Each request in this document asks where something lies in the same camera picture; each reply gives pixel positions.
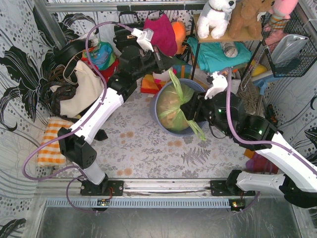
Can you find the red folded cloth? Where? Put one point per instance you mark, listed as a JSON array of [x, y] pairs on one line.
[[107, 73]]

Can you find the silver foil pouch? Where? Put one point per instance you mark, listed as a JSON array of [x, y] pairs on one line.
[[288, 47]]

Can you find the blue trash bin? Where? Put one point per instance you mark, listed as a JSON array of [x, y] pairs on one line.
[[165, 107]]

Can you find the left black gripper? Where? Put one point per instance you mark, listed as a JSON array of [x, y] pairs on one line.
[[160, 61]]

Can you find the rainbow striped bag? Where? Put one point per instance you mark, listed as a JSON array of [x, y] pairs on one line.
[[151, 86]]

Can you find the pink plush toy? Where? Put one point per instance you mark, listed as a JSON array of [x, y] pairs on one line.
[[281, 10]]

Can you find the green trash bag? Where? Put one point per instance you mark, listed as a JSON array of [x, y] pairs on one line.
[[196, 127]]

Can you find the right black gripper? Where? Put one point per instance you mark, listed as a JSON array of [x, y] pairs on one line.
[[195, 109]]

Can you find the pink white plush doll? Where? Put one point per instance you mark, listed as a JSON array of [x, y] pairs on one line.
[[161, 76]]

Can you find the teal folded clothes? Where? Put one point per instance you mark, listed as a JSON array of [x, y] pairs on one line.
[[212, 58]]

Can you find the orange plush toy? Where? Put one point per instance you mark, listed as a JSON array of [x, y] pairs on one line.
[[180, 35]]

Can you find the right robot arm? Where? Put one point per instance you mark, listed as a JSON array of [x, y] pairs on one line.
[[297, 182]]

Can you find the black wire basket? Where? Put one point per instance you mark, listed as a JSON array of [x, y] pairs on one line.
[[303, 61]]

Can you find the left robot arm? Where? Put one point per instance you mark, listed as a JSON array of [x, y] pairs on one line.
[[75, 142]]

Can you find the black leather handbag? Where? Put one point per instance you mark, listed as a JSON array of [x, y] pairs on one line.
[[123, 37]]

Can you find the wooden metal shelf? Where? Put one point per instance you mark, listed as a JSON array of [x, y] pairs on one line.
[[243, 37]]

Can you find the orange checkered cloth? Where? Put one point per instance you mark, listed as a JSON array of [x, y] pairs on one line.
[[51, 155]]

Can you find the colourful printed bag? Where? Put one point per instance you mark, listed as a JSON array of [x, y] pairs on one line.
[[102, 55]]

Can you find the brown teddy bear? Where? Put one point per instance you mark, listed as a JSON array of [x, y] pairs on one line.
[[247, 14]]

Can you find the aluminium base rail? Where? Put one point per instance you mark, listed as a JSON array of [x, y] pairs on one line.
[[143, 193]]

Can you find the cream canvas tote bag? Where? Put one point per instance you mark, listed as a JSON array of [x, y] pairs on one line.
[[69, 100]]

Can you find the magenta cloth bag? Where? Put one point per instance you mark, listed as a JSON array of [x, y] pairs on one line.
[[164, 36]]

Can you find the striped colourful sock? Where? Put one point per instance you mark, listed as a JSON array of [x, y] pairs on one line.
[[259, 164]]

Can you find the white plush dog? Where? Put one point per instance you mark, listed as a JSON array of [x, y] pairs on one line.
[[214, 18]]

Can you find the white sneaker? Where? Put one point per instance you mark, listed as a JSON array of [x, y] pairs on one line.
[[235, 82]]

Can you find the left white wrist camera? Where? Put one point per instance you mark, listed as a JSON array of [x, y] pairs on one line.
[[144, 38]]

